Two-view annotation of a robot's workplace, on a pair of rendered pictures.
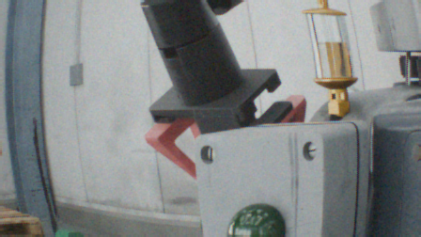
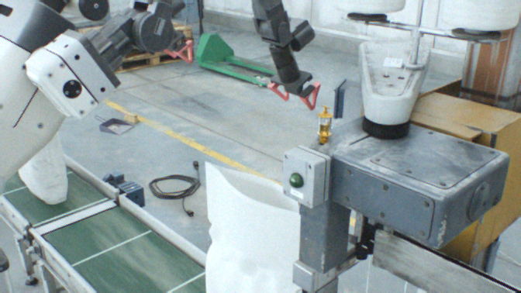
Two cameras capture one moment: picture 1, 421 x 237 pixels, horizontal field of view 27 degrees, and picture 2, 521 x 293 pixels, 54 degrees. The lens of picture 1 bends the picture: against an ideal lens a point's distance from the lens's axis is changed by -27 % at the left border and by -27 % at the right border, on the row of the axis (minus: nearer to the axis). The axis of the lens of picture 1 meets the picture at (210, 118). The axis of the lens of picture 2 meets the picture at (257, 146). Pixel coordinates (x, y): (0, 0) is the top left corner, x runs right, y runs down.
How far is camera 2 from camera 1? 0.50 m
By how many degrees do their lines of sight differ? 21
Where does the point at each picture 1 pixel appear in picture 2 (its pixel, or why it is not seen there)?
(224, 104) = (293, 85)
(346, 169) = (321, 170)
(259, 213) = (297, 177)
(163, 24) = (277, 59)
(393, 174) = (339, 173)
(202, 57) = (288, 70)
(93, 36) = not seen: outside the picture
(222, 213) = (288, 170)
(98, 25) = not seen: outside the picture
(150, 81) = not seen: outside the picture
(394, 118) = (340, 157)
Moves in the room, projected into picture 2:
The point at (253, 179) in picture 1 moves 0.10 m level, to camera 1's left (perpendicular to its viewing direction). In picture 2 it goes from (296, 166) to (240, 164)
